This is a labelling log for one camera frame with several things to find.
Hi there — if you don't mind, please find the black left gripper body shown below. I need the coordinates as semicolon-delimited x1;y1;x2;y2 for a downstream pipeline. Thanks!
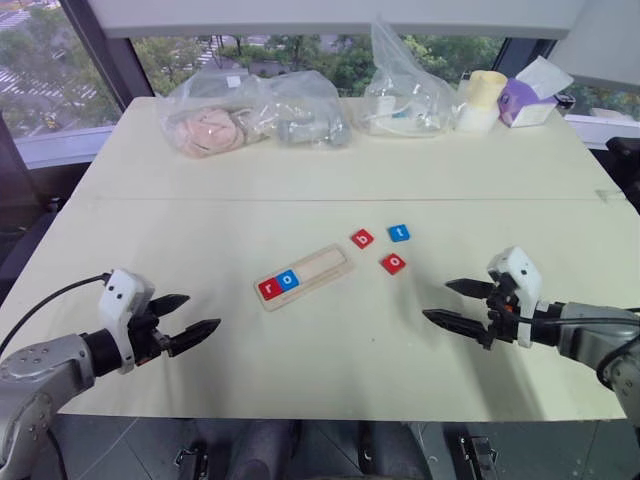
126;298;175;368

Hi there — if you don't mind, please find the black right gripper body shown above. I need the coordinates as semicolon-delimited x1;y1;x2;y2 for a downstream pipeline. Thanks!
481;271;522;352

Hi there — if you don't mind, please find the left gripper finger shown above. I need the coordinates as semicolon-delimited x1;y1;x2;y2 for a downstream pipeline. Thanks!
149;293;192;318
168;318;223;358

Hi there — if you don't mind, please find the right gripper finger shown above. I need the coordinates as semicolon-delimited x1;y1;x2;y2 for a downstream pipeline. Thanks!
421;308;490;347
444;277;497;300

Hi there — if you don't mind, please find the red letter tile o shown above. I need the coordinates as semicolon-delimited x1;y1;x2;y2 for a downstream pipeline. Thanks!
380;251;408;277

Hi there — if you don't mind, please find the red letter tile b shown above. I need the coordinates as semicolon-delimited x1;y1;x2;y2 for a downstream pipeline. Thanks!
350;228;377;251

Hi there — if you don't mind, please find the wooden letter tray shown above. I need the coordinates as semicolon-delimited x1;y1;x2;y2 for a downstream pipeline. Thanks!
253;243;356;314

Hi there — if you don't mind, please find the black metal table clamp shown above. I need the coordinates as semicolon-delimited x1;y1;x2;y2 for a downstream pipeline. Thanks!
457;433;500;480
173;438;210;480

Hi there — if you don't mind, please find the dark seat beside table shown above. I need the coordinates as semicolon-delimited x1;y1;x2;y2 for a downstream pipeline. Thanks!
0;112;60;301

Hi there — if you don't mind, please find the white plastic cup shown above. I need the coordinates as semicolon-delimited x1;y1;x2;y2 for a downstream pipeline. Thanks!
453;99;501;135

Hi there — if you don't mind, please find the clear bag with pink plush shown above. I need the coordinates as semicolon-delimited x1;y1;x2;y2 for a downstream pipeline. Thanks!
157;68;274;160

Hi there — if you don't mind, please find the purple tissue box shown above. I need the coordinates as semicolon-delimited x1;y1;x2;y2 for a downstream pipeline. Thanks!
496;76;559;129

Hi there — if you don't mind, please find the clear bag with white parts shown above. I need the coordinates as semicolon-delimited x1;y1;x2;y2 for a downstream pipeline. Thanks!
362;18;459;140

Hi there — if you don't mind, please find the pale yellow cup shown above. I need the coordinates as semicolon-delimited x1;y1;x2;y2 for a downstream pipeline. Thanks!
466;69;509;114

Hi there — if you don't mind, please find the black chair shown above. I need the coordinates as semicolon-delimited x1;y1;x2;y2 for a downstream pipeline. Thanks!
603;136;640;204

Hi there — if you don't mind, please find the white tissue sheet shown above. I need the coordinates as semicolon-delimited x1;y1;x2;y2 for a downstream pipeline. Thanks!
513;55;576;100

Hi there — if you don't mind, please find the clear bag with grey item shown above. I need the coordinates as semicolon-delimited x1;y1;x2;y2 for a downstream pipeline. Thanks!
249;69;352;151

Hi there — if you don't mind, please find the dark window pillar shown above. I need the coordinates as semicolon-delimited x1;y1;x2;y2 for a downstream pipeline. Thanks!
62;0;157;122
496;36;558;87

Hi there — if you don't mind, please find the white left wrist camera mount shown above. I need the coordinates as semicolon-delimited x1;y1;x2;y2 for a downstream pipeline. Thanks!
96;268;158;376

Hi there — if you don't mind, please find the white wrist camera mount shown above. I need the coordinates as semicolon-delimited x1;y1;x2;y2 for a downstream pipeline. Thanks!
486;245;544;349
96;268;158;376

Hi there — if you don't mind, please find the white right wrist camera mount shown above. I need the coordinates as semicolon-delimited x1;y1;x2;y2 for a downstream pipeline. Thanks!
486;245;544;349

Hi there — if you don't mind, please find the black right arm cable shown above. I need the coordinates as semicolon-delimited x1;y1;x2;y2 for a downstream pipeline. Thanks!
527;308;640;329

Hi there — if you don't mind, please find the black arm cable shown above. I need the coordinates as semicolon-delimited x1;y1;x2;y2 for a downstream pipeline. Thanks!
527;308;640;329
0;271;113;352

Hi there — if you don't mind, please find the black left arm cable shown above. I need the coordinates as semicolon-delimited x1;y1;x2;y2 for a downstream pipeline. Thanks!
0;271;113;352

